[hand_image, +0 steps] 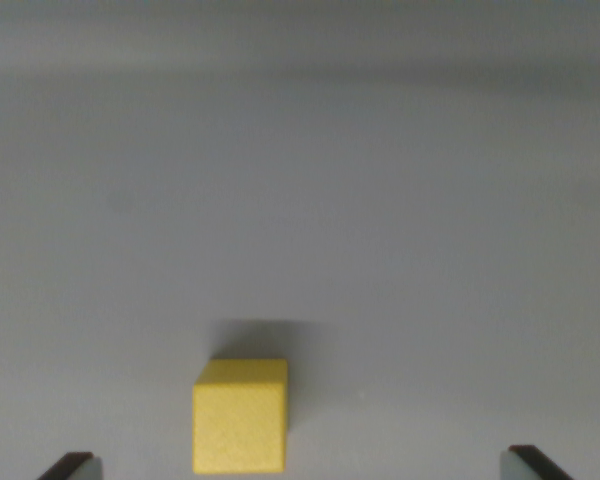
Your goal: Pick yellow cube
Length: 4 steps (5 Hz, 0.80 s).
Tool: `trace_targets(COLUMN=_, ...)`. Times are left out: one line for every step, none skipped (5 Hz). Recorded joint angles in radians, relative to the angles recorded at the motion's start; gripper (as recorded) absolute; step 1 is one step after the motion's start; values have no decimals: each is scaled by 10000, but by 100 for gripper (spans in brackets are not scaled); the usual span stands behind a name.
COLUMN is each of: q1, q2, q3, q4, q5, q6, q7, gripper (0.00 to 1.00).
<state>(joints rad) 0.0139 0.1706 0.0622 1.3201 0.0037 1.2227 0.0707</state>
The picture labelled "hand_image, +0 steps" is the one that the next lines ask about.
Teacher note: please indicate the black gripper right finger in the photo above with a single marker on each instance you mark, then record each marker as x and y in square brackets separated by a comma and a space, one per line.
[525, 466]

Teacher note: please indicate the yellow cube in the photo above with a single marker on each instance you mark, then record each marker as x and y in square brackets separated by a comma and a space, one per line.
[237, 425]

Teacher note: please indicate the white plastic bin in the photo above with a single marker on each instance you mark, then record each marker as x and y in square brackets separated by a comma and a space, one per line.
[330, 175]

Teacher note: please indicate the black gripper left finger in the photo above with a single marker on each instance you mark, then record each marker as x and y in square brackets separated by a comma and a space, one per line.
[75, 467]

